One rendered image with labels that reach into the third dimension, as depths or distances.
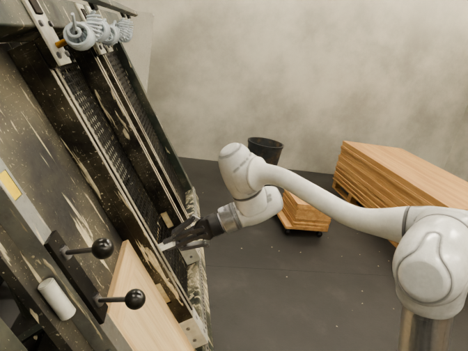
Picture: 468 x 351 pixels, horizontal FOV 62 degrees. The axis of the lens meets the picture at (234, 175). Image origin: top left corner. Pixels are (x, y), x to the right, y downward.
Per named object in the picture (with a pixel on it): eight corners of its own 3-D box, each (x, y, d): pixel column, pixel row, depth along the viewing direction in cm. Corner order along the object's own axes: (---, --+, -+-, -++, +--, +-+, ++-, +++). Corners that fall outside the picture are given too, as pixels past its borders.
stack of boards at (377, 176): (507, 281, 418) (537, 216, 393) (423, 276, 396) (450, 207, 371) (386, 192, 645) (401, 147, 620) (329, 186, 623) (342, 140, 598)
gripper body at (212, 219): (225, 226, 132) (200, 237, 132) (215, 206, 129) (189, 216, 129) (227, 237, 125) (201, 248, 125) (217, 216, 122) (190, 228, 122)
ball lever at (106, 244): (58, 267, 72) (109, 263, 65) (47, 251, 71) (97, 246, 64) (72, 254, 75) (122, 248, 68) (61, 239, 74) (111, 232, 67)
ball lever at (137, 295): (91, 314, 76) (142, 314, 70) (81, 300, 75) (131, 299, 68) (103, 299, 79) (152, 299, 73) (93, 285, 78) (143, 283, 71)
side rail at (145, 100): (177, 195, 269) (191, 189, 269) (98, 40, 229) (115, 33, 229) (177, 191, 277) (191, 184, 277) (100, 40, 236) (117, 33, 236)
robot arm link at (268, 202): (239, 216, 134) (225, 187, 127) (281, 199, 134) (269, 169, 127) (246, 236, 125) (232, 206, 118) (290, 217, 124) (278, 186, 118)
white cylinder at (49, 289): (34, 291, 67) (59, 324, 70) (49, 284, 67) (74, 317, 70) (40, 281, 70) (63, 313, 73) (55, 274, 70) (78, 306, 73)
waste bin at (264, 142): (278, 192, 555) (288, 149, 535) (242, 189, 544) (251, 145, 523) (269, 179, 606) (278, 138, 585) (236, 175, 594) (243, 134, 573)
